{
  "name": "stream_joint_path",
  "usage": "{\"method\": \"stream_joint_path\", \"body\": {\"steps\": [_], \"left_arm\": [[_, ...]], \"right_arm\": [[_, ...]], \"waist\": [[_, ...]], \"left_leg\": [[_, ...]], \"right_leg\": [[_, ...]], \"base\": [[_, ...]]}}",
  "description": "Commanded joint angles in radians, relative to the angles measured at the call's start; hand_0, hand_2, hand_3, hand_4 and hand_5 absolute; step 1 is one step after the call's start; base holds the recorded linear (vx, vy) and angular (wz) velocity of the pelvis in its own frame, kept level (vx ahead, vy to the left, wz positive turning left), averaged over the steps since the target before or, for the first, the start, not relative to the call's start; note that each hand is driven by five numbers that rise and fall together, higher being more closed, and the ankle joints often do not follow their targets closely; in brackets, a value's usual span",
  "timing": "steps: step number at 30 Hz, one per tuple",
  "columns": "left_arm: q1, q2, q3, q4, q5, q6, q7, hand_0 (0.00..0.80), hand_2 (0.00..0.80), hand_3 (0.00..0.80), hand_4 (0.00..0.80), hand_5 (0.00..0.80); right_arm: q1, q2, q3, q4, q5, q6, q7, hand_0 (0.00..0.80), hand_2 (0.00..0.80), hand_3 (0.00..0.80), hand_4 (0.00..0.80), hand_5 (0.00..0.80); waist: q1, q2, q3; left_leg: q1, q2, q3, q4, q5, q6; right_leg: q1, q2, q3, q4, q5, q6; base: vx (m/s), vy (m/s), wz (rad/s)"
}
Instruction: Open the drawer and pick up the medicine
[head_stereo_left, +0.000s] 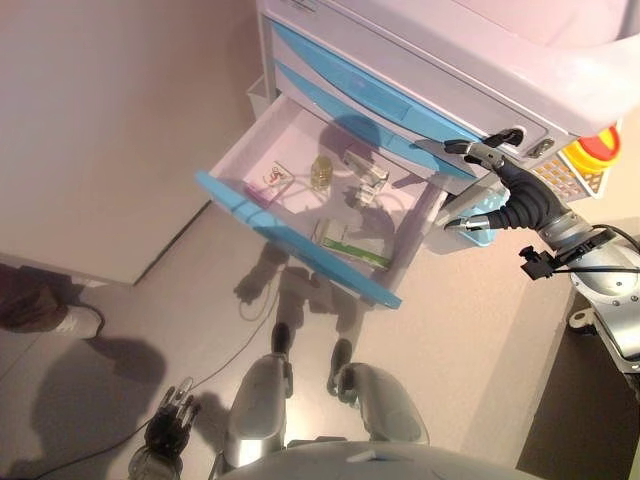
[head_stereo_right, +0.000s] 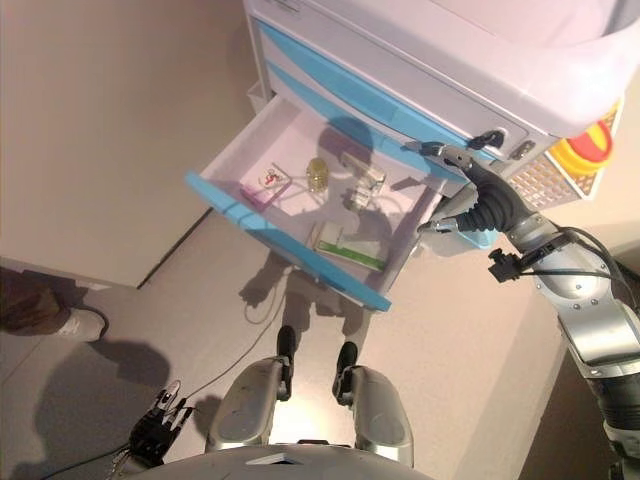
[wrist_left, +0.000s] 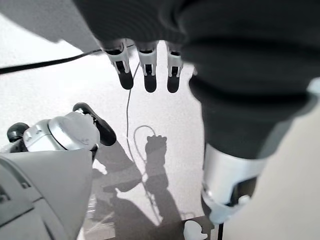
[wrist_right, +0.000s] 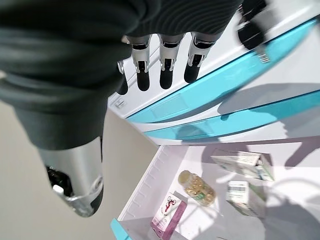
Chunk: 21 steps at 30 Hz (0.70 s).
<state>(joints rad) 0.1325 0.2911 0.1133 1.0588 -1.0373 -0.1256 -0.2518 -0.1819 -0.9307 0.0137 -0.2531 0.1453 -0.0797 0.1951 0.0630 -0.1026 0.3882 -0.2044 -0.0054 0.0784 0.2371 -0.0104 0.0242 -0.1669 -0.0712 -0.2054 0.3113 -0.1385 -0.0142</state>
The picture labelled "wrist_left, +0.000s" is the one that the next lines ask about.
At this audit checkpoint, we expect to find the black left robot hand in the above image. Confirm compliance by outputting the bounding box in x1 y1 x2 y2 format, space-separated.
72 0 320 225

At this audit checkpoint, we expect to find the silver left robot leg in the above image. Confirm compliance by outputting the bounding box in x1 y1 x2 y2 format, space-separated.
0 102 118 240

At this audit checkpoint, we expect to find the thin white floor cable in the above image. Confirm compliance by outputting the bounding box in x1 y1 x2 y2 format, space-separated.
125 61 163 226

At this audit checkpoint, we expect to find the black floor cable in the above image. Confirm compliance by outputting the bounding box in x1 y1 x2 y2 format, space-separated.
0 43 137 75

